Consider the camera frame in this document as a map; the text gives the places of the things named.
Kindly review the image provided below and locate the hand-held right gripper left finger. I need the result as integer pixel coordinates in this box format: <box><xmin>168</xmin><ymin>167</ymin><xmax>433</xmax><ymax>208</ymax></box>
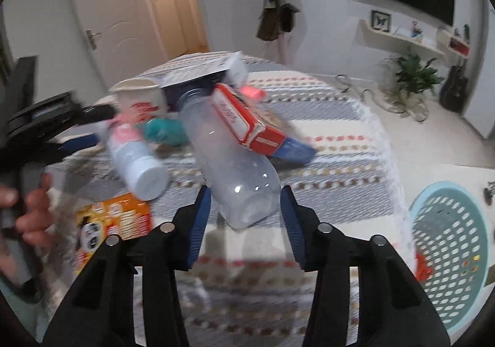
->
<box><xmin>42</xmin><ymin>186</ymin><xmax>213</xmax><ymax>347</ymax></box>

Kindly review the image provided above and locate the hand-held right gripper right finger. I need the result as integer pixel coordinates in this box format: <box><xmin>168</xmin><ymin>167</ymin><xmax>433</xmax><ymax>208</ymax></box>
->
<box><xmin>280</xmin><ymin>185</ymin><xmax>451</xmax><ymax>347</ymax></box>

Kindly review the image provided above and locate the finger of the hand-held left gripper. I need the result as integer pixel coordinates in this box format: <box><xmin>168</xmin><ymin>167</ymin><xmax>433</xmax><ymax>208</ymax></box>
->
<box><xmin>45</xmin><ymin>132</ymin><xmax>102</xmax><ymax>159</ymax></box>
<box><xmin>75</xmin><ymin>104</ymin><xmax>117</xmax><ymax>126</ymax></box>

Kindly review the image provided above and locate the small white bottle pink label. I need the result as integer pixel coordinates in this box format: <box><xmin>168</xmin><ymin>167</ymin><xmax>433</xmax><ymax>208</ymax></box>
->
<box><xmin>104</xmin><ymin>120</ymin><xmax>170</xmax><ymax>201</ymax></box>

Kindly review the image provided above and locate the large clear plastic bottle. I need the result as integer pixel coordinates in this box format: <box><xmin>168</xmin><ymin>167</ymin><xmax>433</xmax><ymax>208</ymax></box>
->
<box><xmin>177</xmin><ymin>86</ymin><xmax>281</xmax><ymax>230</ymax></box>

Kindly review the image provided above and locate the light blue perforated basket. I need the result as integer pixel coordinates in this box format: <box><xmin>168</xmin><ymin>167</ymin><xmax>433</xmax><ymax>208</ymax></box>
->
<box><xmin>409</xmin><ymin>181</ymin><xmax>494</xmax><ymax>337</ymax></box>

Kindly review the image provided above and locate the person's left hand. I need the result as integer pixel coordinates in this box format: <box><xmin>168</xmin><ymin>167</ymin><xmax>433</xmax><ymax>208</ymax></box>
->
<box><xmin>0</xmin><ymin>173</ymin><xmax>55</xmax><ymax>282</ymax></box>

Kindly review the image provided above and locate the white paper cup red print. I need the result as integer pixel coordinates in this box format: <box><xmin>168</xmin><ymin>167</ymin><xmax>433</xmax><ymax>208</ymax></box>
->
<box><xmin>109</xmin><ymin>78</ymin><xmax>168</xmax><ymax>124</ymax></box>

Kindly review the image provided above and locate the teal crumpled wrapper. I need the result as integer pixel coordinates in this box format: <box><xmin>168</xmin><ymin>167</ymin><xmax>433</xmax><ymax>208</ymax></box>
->
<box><xmin>144</xmin><ymin>117</ymin><xmax>190</xmax><ymax>147</ymax></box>

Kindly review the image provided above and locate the orange printed packet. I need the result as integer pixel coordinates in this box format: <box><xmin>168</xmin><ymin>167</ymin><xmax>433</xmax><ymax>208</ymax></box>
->
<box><xmin>75</xmin><ymin>193</ymin><xmax>153</xmax><ymax>275</ymax></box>

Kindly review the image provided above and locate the blue packet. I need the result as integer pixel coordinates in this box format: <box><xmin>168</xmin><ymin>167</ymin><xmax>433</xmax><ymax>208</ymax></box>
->
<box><xmin>271</xmin><ymin>137</ymin><xmax>316</xmax><ymax>167</ymax></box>

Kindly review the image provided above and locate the dark blue box white label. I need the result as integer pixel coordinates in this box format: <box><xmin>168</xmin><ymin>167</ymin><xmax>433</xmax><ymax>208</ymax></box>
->
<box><xmin>160</xmin><ymin>52</ymin><xmax>249</xmax><ymax>112</ymax></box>

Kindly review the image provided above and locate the red and white carton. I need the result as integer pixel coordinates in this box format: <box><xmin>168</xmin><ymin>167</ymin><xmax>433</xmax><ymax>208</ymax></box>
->
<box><xmin>211</xmin><ymin>83</ymin><xmax>289</xmax><ymax>156</ymax></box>

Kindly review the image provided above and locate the white door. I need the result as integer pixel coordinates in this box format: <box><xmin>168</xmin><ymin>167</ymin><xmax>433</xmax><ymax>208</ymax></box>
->
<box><xmin>65</xmin><ymin>0</ymin><xmax>156</xmax><ymax>89</ymax></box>

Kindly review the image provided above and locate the hallway inner door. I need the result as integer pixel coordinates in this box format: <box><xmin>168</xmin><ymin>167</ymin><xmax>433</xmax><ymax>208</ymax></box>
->
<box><xmin>144</xmin><ymin>0</ymin><xmax>187</xmax><ymax>54</ymax></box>

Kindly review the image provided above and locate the pink small wrapper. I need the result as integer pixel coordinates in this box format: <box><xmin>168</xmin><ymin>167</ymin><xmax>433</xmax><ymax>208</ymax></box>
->
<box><xmin>239</xmin><ymin>85</ymin><xmax>268</xmax><ymax>102</ymax></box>

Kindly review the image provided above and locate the red wrapper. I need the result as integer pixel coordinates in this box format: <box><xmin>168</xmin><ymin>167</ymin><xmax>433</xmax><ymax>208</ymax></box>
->
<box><xmin>415</xmin><ymin>253</ymin><xmax>434</xmax><ymax>280</ymax></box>

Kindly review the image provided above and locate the green potted plant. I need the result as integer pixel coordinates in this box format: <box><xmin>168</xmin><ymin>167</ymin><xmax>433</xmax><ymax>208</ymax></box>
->
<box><xmin>382</xmin><ymin>48</ymin><xmax>446</xmax><ymax>122</ymax></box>

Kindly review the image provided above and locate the brown hanging bag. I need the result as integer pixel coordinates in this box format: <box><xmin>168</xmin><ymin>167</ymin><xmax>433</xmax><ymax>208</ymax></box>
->
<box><xmin>256</xmin><ymin>2</ymin><xmax>301</xmax><ymax>42</ymax></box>

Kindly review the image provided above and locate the framed butterfly picture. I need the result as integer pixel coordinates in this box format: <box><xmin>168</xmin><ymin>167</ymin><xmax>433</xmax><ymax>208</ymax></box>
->
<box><xmin>370</xmin><ymin>9</ymin><xmax>391</xmax><ymax>34</ymax></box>

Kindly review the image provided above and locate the red box on shelf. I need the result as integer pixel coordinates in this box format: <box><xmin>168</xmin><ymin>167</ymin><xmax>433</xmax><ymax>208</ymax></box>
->
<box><xmin>448</xmin><ymin>37</ymin><xmax>471</xmax><ymax>56</ymax></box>

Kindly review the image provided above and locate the cable on floor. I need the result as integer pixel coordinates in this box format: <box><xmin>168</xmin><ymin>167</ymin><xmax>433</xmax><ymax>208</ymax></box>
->
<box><xmin>334</xmin><ymin>74</ymin><xmax>384</xmax><ymax>105</ymax></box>

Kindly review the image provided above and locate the white wall shelf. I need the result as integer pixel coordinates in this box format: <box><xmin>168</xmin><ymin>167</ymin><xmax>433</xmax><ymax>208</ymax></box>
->
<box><xmin>357</xmin><ymin>17</ymin><xmax>471</xmax><ymax>66</ymax></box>

